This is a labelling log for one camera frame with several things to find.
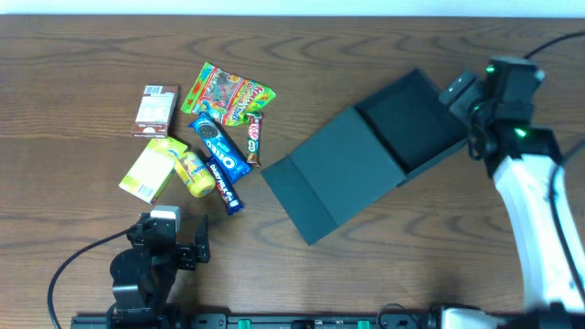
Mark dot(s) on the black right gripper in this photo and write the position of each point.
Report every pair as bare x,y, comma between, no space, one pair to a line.
460,91

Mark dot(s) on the yellow Mentos bottle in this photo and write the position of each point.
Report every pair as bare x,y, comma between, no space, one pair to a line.
194,174

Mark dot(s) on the green yellow snack box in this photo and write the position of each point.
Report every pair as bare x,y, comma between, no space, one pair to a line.
152,170

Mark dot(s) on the blue Oreo pack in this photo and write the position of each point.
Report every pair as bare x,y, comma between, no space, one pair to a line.
223,150

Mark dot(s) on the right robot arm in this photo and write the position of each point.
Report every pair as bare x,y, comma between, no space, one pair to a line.
526,167

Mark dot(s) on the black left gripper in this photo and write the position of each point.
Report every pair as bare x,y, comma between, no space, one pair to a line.
184,252

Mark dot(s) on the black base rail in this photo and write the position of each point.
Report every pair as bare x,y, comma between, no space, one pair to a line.
222,321

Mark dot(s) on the colourful gummy candy bag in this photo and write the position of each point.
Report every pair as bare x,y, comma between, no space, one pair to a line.
226,97

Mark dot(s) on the brown Pocky box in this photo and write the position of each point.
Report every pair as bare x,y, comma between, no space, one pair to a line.
155,112

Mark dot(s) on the KitKat Milo bar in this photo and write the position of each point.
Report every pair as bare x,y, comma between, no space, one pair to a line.
254,136

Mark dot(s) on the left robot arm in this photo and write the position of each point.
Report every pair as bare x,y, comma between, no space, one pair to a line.
144,275

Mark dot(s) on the black gift box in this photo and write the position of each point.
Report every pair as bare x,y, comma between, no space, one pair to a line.
367,150

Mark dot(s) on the Dairy Milk chocolate bar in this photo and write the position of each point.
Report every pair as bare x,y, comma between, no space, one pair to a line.
225,188

